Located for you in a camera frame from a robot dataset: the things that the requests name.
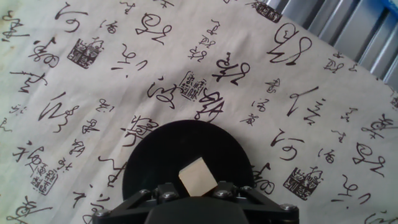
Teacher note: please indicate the round black scale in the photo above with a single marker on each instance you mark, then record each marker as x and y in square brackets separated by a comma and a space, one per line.
[161, 149]

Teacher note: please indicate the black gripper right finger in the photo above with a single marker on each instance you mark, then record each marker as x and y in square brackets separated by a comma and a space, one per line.
[258, 202]

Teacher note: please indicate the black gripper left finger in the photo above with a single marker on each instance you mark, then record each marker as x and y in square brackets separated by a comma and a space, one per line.
[136, 202]

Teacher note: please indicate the small wooden cube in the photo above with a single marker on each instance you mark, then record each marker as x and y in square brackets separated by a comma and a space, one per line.
[197, 177]

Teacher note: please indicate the beige calligraphy print cloth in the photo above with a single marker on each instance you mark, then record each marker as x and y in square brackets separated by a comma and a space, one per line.
[93, 93]

